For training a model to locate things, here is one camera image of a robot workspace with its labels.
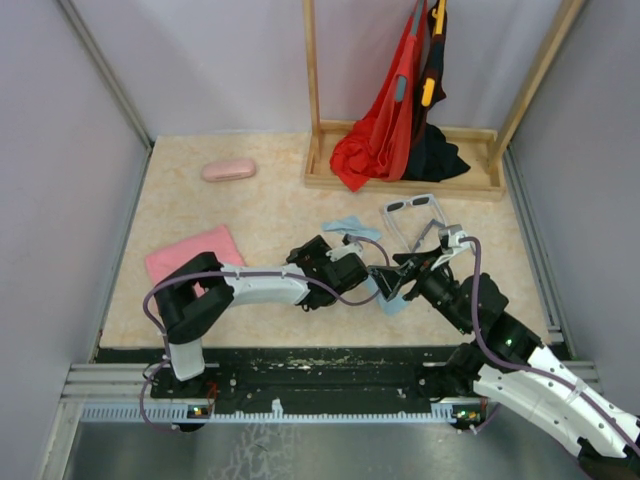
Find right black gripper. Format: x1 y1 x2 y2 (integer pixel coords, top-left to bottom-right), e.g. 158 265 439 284
367 244 472 334

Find light blue lens cloth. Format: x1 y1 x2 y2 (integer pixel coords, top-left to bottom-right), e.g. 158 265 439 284
364 277 409 316

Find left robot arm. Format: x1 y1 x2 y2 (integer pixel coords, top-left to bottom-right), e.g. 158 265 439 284
143 235 368 397

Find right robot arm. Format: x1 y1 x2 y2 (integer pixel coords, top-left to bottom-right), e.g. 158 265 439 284
369 235 639 468

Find crumpled light blue cloth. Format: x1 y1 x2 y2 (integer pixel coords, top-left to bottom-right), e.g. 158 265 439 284
321 215 382 241

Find dark hanging garment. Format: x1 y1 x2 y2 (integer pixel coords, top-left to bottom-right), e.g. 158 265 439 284
402 0 472 184

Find red hanging garment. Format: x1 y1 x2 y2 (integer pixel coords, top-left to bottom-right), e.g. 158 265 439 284
330 1 428 192

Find pink folded cloth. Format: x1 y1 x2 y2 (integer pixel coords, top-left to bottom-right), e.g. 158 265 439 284
145 225 245 285

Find wooden clothes rack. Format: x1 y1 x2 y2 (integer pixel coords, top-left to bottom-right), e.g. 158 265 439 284
302 1 584 200

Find pink glasses case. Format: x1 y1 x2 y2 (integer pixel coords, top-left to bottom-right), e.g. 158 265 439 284
200 158 257 183

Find yellow clothes hanger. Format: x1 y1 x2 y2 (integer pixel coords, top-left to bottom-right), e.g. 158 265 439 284
421 0 447 109

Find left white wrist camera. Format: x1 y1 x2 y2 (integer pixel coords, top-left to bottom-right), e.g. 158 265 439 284
326 242 363 262

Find grey blue frame glasses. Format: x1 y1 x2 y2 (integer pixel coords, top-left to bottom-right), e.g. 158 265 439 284
410 218 445 253

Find white frame sunglasses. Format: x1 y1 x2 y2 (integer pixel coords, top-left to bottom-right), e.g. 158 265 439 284
382 193 448 251

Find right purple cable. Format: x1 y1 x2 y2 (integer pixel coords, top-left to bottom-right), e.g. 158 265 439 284
414 222 640 426

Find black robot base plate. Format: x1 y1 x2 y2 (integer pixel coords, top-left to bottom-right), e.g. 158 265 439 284
96 343 486 418

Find white cable duct strip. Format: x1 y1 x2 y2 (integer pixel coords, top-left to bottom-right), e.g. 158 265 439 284
80 400 483 425

